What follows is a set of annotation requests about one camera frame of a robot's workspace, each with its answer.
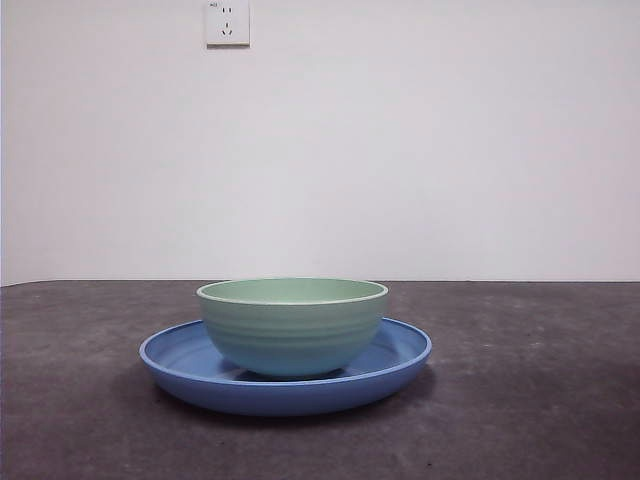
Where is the blue round plate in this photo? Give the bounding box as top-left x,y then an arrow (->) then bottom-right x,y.
139,316 -> 433,418

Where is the white wall socket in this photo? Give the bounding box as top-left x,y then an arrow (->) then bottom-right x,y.
205,0 -> 251,49

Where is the green ribbed bowl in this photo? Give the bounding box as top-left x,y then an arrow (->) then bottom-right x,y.
195,277 -> 390,379

